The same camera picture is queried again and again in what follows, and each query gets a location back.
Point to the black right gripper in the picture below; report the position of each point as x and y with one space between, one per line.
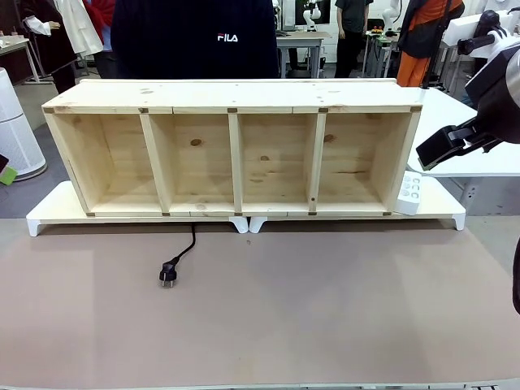
497 93

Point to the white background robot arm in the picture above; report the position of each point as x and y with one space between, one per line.
312 14
392 16

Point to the white side table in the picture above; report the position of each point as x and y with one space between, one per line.
451 118

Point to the white cylindrical air purifier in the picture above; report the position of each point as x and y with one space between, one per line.
16 134

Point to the white wood-topped monitor riser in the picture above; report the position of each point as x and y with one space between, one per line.
438 203
57 203

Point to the white multi-socket power strip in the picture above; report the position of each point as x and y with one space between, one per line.
410 195

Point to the mannequin in orange black clothes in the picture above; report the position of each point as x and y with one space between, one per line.
418 36

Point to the wooden desk with metal legs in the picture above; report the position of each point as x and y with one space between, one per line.
14 46

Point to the mannequin in dark robe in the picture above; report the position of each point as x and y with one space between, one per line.
53 44

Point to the background person in dark clothes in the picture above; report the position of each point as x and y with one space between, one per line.
351 36

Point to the mannequin in white coat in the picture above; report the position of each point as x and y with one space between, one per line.
85 28

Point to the grey background table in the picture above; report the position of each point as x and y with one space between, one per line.
302 38

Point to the mannequin in red garment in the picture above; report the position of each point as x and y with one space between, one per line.
99 24

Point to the light wooden four-compartment shelf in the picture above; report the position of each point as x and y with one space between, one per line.
203 95

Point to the person in dark FILA sweater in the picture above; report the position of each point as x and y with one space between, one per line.
183 48

